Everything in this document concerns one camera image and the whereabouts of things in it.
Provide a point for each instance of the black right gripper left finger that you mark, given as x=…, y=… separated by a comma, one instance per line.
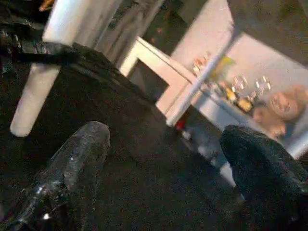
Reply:
x=62, y=178

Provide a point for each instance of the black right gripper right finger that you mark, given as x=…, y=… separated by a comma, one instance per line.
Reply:
x=264, y=183

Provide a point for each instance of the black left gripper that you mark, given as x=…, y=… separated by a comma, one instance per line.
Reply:
x=14, y=43

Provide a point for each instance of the black work mat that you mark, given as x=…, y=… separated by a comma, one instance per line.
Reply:
x=120, y=168

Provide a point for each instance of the white glass door cabinet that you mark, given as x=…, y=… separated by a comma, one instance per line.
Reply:
x=154, y=53

